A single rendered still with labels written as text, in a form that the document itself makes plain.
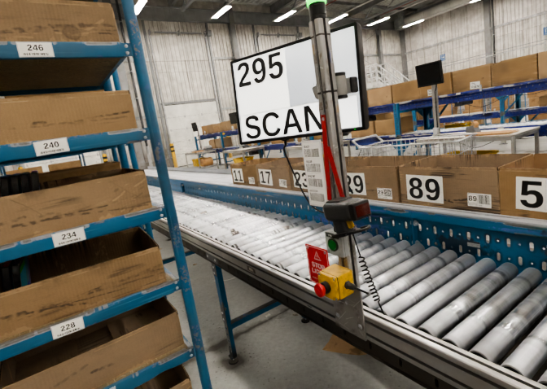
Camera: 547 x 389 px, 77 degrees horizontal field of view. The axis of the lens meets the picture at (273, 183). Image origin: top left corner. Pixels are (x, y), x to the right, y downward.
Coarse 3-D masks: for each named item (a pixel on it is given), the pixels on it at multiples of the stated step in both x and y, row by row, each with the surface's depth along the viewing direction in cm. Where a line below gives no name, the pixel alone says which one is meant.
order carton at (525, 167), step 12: (528, 156) 129; (540, 156) 129; (504, 168) 114; (516, 168) 111; (528, 168) 108; (540, 168) 106; (504, 180) 115; (504, 192) 116; (504, 204) 117; (528, 216) 111; (540, 216) 109
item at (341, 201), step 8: (336, 200) 89; (344, 200) 87; (352, 200) 86; (360, 200) 85; (368, 200) 86; (328, 208) 90; (336, 208) 87; (344, 208) 85; (352, 208) 83; (360, 208) 84; (368, 208) 85; (328, 216) 91; (336, 216) 88; (344, 216) 85; (352, 216) 84; (360, 216) 84; (336, 224) 91; (344, 224) 89; (352, 224) 88; (336, 232) 92; (344, 232) 89
